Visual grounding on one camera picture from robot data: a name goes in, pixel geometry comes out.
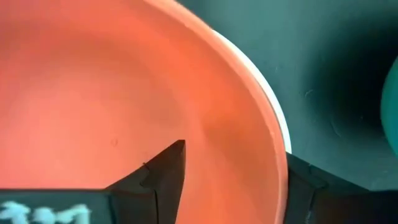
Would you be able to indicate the orange bowl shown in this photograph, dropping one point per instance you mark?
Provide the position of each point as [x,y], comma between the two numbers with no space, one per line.
[124,93]

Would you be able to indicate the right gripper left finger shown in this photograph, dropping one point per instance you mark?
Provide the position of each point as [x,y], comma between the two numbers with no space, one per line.
[161,186]

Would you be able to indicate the dark teal bowl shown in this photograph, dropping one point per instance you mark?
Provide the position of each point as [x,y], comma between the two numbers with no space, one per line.
[391,102]

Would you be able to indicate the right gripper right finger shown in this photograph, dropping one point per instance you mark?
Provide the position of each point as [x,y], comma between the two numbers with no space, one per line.
[311,199]

